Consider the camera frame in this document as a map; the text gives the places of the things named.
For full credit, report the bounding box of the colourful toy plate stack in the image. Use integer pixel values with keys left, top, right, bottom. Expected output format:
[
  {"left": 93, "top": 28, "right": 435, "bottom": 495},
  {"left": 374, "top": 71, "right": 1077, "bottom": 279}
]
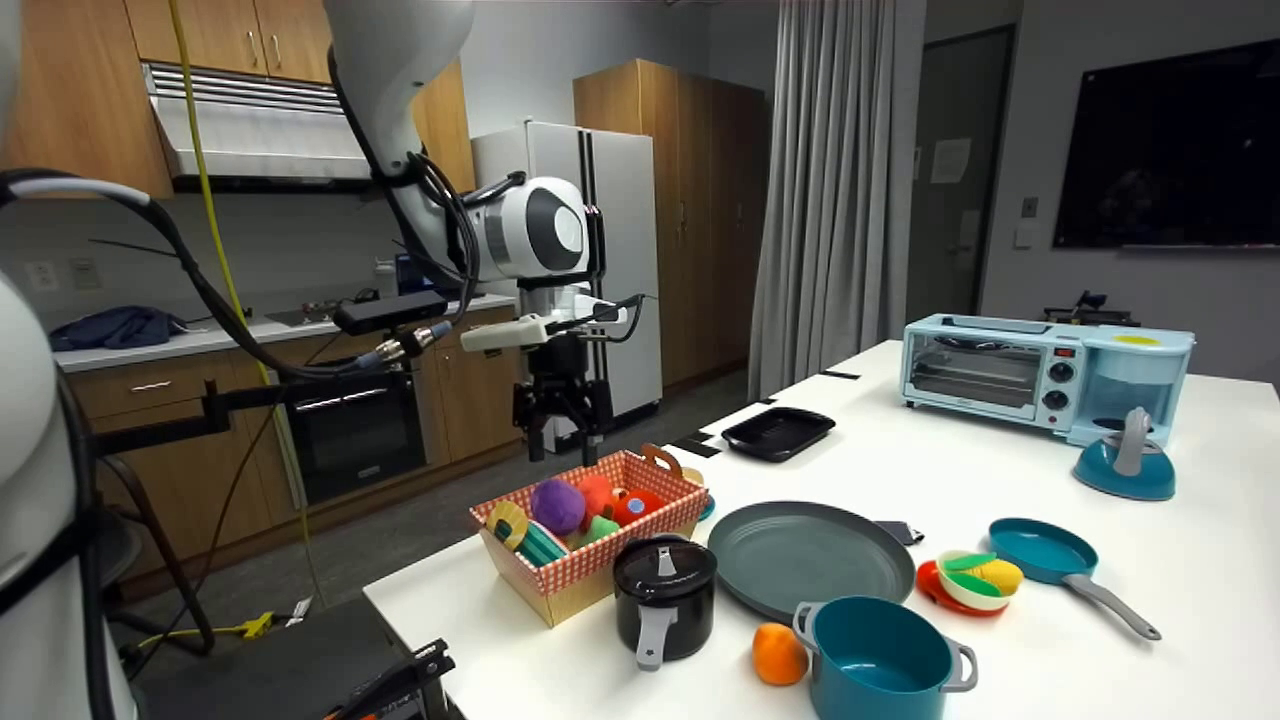
[{"left": 916, "top": 553, "right": 1026, "bottom": 615}]

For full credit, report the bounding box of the large grey frying pan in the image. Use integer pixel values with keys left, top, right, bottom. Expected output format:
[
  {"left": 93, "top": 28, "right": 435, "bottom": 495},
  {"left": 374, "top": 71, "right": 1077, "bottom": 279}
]
[{"left": 709, "top": 502, "right": 916, "bottom": 620}]

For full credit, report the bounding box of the light blue toaster oven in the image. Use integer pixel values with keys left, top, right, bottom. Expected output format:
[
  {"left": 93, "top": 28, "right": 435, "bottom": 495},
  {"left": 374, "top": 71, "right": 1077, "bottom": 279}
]
[{"left": 900, "top": 311, "right": 1195, "bottom": 450}]

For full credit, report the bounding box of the orange toy fruit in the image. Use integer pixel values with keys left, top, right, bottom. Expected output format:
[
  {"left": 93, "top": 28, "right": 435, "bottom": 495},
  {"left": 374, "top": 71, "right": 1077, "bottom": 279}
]
[{"left": 751, "top": 625, "right": 808, "bottom": 689}]

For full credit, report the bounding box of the black grill tray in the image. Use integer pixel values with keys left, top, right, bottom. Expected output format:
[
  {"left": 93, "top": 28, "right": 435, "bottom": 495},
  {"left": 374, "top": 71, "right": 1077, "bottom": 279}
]
[{"left": 725, "top": 407, "right": 835, "bottom": 464}]

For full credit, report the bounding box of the black built-in oven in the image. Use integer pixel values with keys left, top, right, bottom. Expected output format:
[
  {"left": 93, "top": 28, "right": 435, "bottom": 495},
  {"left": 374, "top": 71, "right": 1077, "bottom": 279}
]
[{"left": 290, "top": 355, "right": 423, "bottom": 504}]

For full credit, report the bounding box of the small teal frying pan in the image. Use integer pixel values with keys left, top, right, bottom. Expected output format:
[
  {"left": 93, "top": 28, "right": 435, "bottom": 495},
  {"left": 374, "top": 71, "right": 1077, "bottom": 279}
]
[{"left": 989, "top": 516, "right": 1160, "bottom": 642}]

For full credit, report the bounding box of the yellow cable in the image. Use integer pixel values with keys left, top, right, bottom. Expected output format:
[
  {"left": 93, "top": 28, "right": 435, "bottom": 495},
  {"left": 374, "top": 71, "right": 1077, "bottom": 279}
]
[{"left": 157, "top": 0, "right": 325, "bottom": 645}]

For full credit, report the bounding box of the blue cloth on counter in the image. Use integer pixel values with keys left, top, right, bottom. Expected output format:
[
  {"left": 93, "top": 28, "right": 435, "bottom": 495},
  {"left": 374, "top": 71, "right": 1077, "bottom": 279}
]
[{"left": 54, "top": 306, "right": 184, "bottom": 351}]

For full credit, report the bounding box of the red toy tomato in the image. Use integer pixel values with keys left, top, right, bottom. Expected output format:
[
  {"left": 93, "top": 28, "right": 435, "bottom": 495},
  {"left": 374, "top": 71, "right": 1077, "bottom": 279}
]
[{"left": 578, "top": 471, "right": 618, "bottom": 516}]

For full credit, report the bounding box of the black pot with lid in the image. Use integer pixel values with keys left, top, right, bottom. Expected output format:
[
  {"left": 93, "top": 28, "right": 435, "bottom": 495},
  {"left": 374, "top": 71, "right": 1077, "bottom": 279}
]
[{"left": 612, "top": 536, "right": 716, "bottom": 673}]

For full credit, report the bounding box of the grey curtain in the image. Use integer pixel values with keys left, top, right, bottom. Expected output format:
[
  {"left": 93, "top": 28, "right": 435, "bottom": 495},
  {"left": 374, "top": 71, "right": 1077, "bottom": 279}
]
[{"left": 750, "top": 0, "right": 930, "bottom": 398}]

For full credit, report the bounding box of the range hood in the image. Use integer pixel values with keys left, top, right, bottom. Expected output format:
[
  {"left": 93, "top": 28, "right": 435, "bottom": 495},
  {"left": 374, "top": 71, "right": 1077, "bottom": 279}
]
[{"left": 145, "top": 64, "right": 374, "bottom": 185}]

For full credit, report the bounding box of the wall television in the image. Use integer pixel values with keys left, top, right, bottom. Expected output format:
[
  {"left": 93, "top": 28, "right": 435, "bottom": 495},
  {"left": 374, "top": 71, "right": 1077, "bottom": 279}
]
[{"left": 1054, "top": 42, "right": 1280, "bottom": 250}]

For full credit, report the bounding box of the red checkered cardboard basket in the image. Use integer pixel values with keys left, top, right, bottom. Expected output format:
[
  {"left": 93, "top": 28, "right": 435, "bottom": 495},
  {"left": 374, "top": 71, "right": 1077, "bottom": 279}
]
[{"left": 467, "top": 450, "right": 709, "bottom": 625}]

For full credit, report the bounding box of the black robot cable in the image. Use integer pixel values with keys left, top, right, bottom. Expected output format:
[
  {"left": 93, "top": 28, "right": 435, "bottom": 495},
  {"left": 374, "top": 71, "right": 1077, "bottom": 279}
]
[{"left": 0, "top": 163, "right": 466, "bottom": 392}]

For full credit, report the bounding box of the purple plush toy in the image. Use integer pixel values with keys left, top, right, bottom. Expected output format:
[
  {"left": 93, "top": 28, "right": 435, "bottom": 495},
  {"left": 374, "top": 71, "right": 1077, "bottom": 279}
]
[{"left": 533, "top": 475, "right": 589, "bottom": 536}]

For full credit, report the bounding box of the teal pot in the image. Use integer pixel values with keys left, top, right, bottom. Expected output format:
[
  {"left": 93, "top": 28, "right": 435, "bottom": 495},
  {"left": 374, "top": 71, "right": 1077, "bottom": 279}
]
[{"left": 792, "top": 597, "right": 982, "bottom": 720}]

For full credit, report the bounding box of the black camera on stand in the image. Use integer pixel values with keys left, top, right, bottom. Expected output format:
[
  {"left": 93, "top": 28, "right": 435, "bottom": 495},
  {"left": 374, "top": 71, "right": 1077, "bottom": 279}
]
[{"left": 333, "top": 292, "right": 451, "bottom": 382}]

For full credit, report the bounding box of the white refrigerator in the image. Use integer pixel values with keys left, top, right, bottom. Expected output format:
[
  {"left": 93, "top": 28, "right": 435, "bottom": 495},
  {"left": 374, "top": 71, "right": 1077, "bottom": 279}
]
[{"left": 471, "top": 122, "right": 666, "bottom": 420}]

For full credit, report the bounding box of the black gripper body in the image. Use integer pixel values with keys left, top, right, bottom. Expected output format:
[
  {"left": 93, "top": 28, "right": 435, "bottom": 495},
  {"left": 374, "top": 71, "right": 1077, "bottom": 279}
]
[{"left": 512, "top": 337, "right": 612, "bottom": 450}]

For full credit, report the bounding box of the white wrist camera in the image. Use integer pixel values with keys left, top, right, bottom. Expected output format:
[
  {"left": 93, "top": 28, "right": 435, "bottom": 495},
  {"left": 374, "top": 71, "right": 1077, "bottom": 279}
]
[{"left": 460, "top": 297, "right": 641, "bottom": 351}]

